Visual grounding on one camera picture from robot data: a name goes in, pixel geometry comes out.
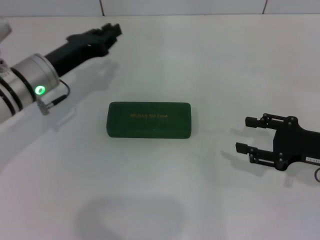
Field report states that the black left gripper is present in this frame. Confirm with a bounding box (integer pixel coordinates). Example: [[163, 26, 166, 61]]
[[44, 23, 124, 78]]

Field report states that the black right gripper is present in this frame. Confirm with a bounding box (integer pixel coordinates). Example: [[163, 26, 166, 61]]
[[235, 112, 320, 172]]

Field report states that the green glasses case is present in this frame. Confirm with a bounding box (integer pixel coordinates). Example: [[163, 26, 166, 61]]
[[107, 101, 193, 140]]

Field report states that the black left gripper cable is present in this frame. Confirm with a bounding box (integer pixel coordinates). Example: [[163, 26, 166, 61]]
[[36, 79, 70, 116]]

